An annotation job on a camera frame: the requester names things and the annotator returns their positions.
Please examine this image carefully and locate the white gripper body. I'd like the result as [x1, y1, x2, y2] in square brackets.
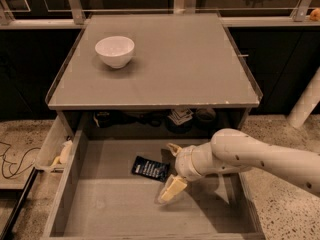
[174, 142, 222, 182]

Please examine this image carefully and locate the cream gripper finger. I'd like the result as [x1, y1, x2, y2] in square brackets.
[167, 143, 182, 157]
[157, 175, 187, 204]

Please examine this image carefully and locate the dark blue rxbar wrapper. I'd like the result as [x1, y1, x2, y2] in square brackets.
[131, 156, 170, 182]

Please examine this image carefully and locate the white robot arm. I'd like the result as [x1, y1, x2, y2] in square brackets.
[158, 128, 320, 203]

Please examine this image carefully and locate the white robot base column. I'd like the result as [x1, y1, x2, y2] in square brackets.
[287, 67, 320, 128]

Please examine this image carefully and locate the open grey top drawer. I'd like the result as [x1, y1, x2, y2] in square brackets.
[41, 130, 266, 240]

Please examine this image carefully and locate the grey cabinet counter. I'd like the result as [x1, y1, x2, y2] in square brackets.
[46, 13, 262, 122]

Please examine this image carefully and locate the patterned snack packet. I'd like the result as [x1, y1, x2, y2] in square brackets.
[168, 109, 193, 125]

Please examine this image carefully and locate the dark round container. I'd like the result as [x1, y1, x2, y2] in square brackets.
[195, 108, 217, 129]

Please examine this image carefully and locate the black object in cabinet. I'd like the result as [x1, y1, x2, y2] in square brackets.
[93, 111, 115, 128]

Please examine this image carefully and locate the white ceramic bowl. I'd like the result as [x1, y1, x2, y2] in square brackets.
[95, 36, 135, 69]

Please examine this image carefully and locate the orange object on ledge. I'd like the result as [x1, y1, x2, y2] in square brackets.
[310, 8, 320, 21]

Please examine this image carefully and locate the black cable on floor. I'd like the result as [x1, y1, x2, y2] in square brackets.
[0, 141, 42, 180]

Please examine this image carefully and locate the metal window frame rail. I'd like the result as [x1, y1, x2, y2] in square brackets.
[0, 0, 320, 29]

